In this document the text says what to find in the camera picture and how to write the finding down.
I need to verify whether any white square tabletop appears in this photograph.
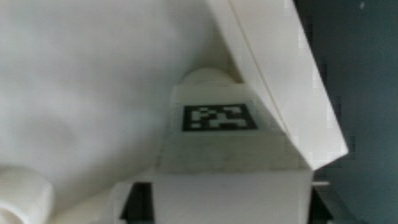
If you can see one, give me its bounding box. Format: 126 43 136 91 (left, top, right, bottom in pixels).
0 0 348 224

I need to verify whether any white leg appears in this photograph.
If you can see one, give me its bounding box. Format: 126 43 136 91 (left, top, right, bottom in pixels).
154 68 312 224

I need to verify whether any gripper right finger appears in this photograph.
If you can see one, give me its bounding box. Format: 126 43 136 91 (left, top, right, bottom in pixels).
307 181 351 224

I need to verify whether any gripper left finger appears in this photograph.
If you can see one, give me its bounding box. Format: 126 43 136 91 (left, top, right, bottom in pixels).
110 182 156 224

